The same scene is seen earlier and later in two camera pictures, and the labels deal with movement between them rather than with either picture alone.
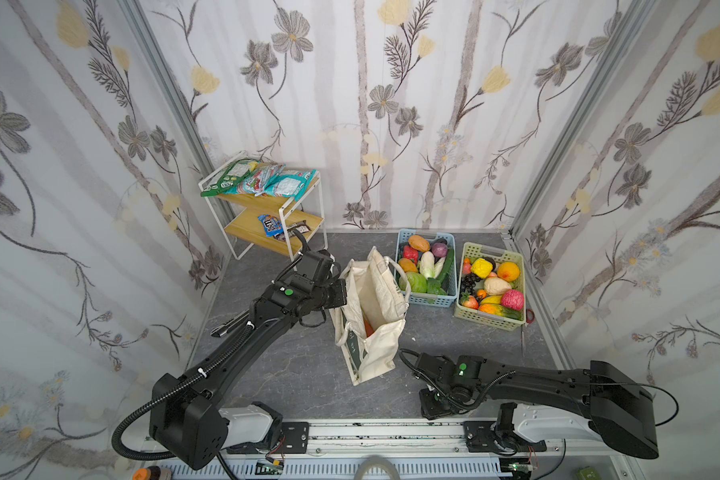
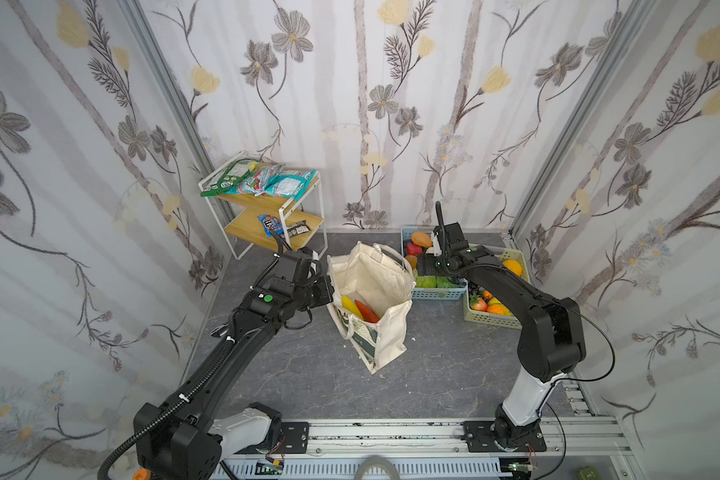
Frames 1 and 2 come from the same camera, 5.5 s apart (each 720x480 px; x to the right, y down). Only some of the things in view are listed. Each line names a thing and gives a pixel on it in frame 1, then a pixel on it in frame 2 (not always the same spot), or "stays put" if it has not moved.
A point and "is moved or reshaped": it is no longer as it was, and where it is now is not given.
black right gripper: (431, 405) → (446, 250)
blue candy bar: (272, 225) stays put
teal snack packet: (293, 185) stays put
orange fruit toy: (508, 271) stays put
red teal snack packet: (253, 184) stays put
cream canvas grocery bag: (370, 323) is moved or reshaped
